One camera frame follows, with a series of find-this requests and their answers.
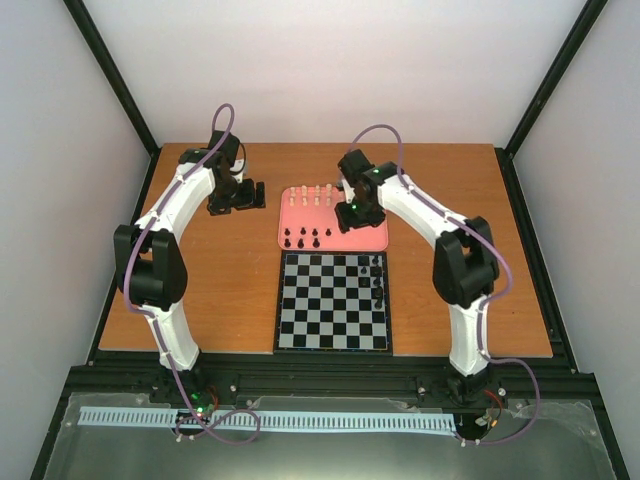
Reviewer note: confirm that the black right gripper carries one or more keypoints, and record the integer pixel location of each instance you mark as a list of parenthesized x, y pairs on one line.
[(346, 221)]

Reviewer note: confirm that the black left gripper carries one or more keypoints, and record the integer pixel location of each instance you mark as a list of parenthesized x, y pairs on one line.
[(249, 200)]

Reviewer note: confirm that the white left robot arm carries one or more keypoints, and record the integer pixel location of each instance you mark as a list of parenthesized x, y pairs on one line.
[(150, 269)]

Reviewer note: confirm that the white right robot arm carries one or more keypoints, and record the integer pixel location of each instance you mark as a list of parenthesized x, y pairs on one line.
[(465, 267)]

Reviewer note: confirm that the pink plastic tray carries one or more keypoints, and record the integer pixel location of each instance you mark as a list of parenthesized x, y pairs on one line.
[(321, 218)]

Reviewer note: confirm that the black white chessboard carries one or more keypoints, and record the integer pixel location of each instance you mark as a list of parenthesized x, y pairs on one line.
[(321, 308)]

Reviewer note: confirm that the black left frame post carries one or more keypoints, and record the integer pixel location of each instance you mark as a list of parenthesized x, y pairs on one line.
[(89, 31)]

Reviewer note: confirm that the black frame post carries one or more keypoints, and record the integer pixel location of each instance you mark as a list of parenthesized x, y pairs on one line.
[(89, 31), (569, 48)]

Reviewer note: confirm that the black aluminium frame base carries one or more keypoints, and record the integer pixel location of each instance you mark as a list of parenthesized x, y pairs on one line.
[(572, 437)]

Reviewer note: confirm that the light blue cable duct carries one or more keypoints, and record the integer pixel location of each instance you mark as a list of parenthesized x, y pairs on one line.
[(272, 421)]

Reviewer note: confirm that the black right frame post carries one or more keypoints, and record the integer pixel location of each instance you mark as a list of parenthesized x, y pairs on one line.
[(569, 48)]

